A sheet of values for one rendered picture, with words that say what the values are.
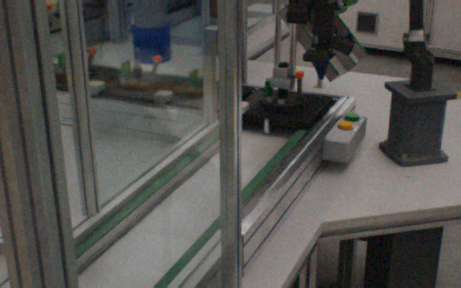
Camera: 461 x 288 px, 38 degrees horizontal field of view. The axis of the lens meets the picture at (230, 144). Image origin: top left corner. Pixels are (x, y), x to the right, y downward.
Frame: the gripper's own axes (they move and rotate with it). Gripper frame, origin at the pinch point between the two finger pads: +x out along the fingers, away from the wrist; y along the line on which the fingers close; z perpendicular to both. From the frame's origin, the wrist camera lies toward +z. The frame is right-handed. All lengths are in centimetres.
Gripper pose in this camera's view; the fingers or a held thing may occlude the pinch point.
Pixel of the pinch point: (322, 67)
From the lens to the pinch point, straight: 192.4
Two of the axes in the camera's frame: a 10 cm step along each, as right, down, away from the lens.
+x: 0.1, 9.2, 3.9
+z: 9.2, 1.5, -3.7
